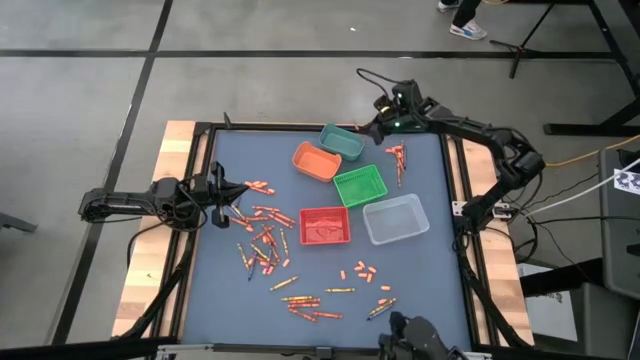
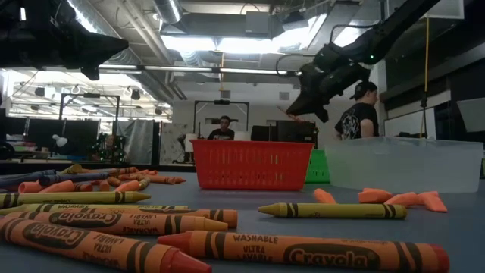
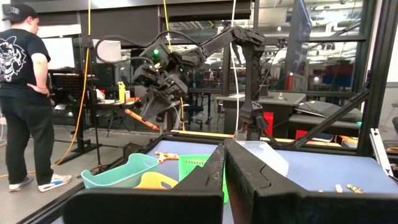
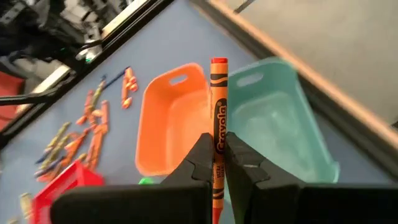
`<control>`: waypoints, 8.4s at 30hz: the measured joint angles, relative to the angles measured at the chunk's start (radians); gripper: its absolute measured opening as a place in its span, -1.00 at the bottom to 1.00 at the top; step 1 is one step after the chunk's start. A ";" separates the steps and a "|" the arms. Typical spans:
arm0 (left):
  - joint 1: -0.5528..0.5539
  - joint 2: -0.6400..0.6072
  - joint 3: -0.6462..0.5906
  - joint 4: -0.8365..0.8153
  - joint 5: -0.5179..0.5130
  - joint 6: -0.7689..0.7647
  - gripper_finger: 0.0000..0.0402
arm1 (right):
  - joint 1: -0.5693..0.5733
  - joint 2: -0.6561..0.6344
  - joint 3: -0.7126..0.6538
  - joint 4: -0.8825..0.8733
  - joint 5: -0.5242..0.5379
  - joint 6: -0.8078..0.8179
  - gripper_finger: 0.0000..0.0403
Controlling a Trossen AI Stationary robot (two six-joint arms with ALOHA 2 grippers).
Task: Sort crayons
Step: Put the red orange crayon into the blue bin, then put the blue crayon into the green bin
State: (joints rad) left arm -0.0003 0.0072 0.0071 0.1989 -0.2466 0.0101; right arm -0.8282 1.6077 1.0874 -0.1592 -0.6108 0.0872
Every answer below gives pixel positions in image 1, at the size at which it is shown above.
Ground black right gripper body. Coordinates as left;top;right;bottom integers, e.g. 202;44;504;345
373;78;441;135

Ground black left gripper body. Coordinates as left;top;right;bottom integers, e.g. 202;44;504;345
192;160;229;229

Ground teal plastic bin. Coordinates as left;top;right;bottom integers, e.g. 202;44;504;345
318;122;366;162

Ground green plastic basket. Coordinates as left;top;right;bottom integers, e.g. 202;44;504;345
332;163;389;209

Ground orange plastic bin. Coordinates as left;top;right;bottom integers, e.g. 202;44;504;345
291;140;344;184

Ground clear plastic container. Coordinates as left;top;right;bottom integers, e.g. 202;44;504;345
361;192;431;247

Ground red plastic basket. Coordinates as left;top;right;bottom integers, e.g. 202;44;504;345
298;205;352;247

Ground person's sneakers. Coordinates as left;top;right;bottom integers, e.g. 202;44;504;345
436;0;489;42

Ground black tripod stand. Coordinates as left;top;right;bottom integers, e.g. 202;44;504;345
488;0;626;80

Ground grey chair leg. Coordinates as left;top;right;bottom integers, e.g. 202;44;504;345
0;211;39;235

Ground black white marker tag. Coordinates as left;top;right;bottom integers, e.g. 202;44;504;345
613;168;640;196

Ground grey cabinet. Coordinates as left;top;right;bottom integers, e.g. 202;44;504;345
598;147;640;301

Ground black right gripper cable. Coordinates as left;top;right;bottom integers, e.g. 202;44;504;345
356;68;401;91

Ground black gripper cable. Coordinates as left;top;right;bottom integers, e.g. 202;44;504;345
356;68;401;91
125;174;209;271

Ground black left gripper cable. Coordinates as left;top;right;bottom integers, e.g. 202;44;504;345
125;174;209;271

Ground yellow cable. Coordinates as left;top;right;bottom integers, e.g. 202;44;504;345
544;133;640;168

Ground black metal stand frame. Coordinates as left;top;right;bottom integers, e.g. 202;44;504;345
543;0;640;137

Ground white cable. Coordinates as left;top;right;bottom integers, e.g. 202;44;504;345
519;155;640;219

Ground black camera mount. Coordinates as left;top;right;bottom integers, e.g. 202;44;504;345
377;310;469;360

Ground black floor cable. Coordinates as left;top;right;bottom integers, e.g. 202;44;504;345
529;214;640;226

